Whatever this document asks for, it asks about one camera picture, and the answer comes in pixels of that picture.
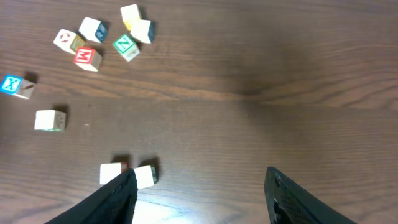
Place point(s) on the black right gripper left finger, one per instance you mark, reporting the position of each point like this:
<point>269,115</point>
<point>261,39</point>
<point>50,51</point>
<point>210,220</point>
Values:
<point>114,202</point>

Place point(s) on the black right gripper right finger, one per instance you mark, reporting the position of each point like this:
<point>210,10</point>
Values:
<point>288,202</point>

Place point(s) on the yellow-edged wooden block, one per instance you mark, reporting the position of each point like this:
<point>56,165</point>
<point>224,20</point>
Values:
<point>111,170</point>

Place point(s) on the plain wooden block placed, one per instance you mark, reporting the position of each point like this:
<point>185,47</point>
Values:
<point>146,176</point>

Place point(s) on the green-edged wooden block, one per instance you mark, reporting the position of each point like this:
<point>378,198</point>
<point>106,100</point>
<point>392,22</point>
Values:
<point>50,120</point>

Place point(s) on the red M wooden block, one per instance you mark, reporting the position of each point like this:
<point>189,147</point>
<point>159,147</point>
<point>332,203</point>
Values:
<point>88,59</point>

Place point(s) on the blue X wooden block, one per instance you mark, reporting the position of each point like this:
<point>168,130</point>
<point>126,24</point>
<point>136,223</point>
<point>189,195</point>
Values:
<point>17,86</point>

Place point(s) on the green N wooden block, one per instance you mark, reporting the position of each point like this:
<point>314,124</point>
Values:
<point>126,47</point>

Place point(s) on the wooden block with round picture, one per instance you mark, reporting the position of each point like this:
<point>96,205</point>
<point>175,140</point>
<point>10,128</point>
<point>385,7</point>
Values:
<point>68,41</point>

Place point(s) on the plain wooden block upper middle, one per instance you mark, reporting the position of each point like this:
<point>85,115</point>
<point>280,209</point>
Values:
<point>93,30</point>

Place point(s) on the plain wooden block top right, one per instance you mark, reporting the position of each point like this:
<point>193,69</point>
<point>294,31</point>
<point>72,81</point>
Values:
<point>143,31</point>

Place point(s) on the yellow-print wooden block top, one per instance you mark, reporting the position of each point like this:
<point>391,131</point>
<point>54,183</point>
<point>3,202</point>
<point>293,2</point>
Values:
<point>130,14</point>

